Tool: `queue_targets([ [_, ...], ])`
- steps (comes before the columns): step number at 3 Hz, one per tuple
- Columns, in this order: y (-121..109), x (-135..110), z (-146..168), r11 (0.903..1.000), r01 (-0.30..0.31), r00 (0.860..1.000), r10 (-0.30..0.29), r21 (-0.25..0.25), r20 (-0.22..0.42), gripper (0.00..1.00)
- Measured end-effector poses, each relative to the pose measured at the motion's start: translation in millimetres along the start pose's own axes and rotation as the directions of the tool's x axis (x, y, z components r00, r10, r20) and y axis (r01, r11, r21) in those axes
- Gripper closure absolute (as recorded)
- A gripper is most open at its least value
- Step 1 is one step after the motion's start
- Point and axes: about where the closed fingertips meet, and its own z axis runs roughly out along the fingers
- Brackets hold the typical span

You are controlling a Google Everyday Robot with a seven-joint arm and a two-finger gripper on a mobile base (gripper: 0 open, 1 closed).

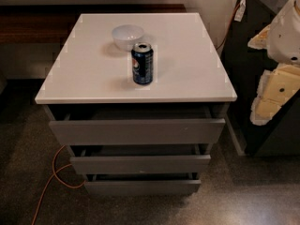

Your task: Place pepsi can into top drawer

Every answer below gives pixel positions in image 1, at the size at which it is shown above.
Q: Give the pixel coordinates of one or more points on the grey drawer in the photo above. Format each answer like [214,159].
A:
[138,131]
[142,184]
[138,159]

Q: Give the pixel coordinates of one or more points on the blue pepsi can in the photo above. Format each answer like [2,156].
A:
[142,63]

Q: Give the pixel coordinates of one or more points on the black side cabinet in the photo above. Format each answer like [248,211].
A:
[245,66]

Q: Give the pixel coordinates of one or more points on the grey middle drawer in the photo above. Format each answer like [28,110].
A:
[138,159]

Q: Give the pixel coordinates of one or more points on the white-topped grey drawer cabinet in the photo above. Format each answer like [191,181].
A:
[138,100]

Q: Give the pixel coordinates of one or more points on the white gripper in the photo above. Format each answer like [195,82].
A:
[286,37]

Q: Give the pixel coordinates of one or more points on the white bowl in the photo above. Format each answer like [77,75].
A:
[126,36]

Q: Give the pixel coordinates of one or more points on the white cable tag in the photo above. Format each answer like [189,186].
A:
[240,11]

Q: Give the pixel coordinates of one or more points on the grey bottom drawer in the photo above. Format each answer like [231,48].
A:
[142,184]

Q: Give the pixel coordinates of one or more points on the dark wooden bench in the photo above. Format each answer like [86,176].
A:
[53,23]

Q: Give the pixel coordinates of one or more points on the grey top drawer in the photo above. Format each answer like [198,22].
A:
[138,131]

